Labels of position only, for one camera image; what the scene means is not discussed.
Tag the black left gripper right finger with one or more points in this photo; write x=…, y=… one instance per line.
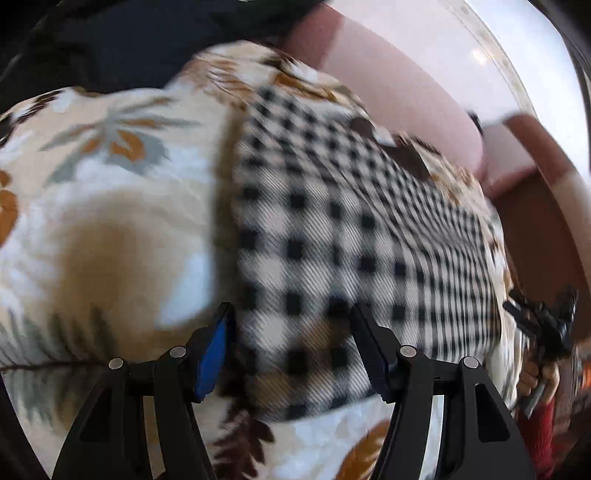
x=479, y=437

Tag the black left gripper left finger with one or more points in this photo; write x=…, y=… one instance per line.
x=138, y=421

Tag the black white checked shirt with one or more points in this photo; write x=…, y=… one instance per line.
x=328, y=220

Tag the red sleeve forearm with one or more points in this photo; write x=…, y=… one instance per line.
x=537, y=433

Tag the right hand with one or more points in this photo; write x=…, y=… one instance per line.
x=530, y=376

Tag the cream leaf pattern blanket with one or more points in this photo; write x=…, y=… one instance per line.
x=117, y=236

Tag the pink sofa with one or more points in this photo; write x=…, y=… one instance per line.
x=433, y=69

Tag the dark navy garment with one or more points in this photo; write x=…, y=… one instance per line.
x=110, y=46

